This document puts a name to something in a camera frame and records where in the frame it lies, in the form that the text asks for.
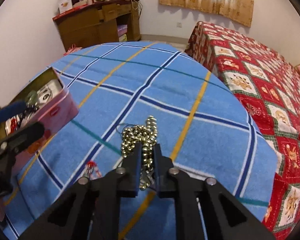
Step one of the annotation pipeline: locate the green jade bangle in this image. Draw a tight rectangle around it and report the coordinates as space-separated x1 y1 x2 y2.
25 90 40 113

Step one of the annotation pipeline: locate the red tassel charm bracelet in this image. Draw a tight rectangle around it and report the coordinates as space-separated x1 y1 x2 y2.
84 160 103 181

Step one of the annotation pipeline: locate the gold small bead necklace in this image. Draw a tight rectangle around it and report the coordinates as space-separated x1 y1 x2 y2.
120 115 159 191

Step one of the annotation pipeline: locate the blue plaid tablecloth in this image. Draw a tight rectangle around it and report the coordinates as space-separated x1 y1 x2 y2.
4 42 277 239

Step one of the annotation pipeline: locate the red patterned bedspread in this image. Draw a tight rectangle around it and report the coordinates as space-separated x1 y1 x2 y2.
185 21 300 239

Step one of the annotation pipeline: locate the red flat box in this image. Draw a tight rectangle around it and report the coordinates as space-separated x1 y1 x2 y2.
52 5 88 22

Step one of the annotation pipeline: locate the white product box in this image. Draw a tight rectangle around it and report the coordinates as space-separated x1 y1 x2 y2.
57 0 72 14

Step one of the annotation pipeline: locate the brown wooden desk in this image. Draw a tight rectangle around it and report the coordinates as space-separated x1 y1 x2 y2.
54 0 141 50

